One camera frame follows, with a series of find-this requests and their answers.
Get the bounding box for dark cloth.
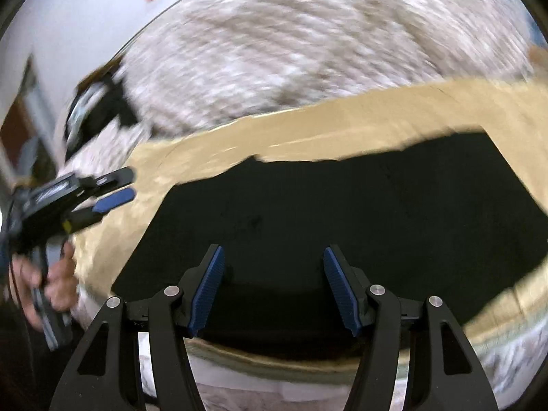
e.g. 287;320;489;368
64;73;140;155

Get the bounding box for black pants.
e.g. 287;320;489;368
109;130;548;360

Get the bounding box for cream satin sheet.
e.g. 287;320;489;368
71;75;548;377

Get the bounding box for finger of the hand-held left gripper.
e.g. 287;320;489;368
79;168;135;195
64;187;135;234

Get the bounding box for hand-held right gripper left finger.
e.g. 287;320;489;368
49;244;225;411

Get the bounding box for floral quilted blanket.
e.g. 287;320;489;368
64;0;548;411

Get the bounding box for person's left hand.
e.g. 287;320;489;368
11;242;80;330

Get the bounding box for brown door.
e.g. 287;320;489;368
0;55;56;180

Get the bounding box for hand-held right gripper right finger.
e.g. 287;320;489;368
323;244;499;411

